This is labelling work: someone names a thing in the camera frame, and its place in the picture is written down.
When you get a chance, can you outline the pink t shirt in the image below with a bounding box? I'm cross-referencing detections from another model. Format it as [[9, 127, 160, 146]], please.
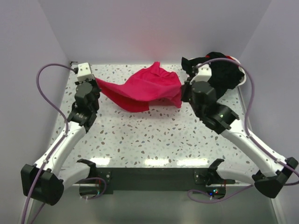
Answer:
[[96, 62, 182, 112]]

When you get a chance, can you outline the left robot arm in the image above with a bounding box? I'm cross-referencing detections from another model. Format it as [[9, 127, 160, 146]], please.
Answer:
[[21, 79, 101, 205]]

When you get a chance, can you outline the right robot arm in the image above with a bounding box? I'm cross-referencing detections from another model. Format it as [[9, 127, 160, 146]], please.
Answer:
[[181, 77, 299, 198]]

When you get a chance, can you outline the black t shirt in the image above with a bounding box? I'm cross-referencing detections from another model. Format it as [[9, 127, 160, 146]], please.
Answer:
[[181, 52, 245, 99]]

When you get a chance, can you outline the red garment in basket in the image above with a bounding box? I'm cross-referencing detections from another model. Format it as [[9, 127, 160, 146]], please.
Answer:
[[205, 55, 241, 64]]

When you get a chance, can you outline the white laundry basket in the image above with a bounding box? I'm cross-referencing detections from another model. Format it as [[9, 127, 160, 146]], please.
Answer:
[[182, 54, 247, 89]]

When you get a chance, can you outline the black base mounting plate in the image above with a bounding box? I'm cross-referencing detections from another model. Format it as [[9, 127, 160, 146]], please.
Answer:
[[79, 168, 235, 198]]

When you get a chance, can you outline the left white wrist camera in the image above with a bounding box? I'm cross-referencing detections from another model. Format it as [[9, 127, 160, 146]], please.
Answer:
[[77, 63, 95, 82]]

